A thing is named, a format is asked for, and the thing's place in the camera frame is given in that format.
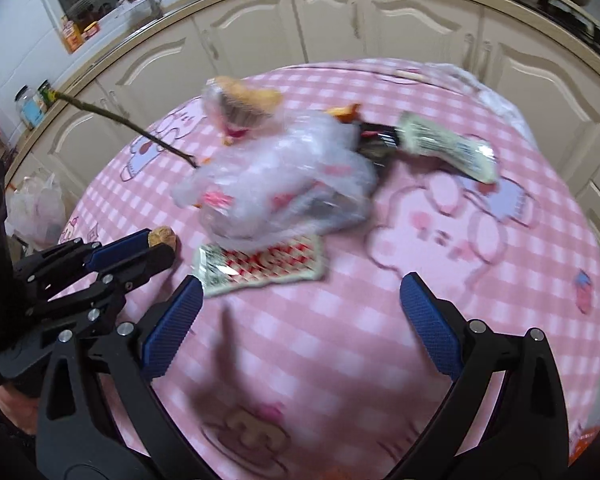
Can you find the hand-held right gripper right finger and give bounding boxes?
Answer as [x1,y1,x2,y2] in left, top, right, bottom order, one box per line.
[400,272,571,480]

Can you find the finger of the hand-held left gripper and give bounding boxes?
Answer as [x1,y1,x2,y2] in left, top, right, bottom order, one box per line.
[12,230,153,287]
[27,244,177,333]

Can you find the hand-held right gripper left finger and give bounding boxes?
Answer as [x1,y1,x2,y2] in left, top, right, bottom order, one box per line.
[35,276,204,480]

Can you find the small bread piece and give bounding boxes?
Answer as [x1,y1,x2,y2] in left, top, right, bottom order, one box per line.
[147,227,178,251]

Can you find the red checked wrapper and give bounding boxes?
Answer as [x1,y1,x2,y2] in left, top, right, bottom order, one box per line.
[192,232,327,298]

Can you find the thin brown stick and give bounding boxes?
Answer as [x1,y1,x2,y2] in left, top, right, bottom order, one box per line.
[55,91,201,168]

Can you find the clear plastic bag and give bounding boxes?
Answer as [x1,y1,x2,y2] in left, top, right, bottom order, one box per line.
[172,77,381,251]

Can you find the green and white wrapper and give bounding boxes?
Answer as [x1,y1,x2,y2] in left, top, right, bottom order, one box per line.
[397,111,501,184]

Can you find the cupcake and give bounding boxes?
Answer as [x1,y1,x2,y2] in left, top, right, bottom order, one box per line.
[212,76,283,128]

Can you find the black wrapper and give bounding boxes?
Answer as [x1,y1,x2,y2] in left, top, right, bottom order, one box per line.
[357,121,403,163]

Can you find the orange wrapper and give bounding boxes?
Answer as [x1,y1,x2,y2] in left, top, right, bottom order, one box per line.
[325,103,362,123]

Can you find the hanging plastic bags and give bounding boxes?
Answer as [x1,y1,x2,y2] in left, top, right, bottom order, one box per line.
[5,172,68,251]

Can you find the pink checked tablecloth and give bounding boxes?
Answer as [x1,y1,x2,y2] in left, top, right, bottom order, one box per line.
[57,57,600,480]

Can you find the clear plastic jar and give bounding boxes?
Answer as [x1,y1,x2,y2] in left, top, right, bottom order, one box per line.
[14,85,46,131]

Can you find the yellow dish soap bottle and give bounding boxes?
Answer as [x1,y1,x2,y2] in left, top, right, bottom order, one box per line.
[60,16,84,53]

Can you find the white lace table cover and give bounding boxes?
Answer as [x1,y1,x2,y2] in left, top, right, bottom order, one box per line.
[390,61,526,126]

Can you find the cream base cabinet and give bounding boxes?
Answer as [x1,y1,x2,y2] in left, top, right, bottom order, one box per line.
[5,0,600,271]

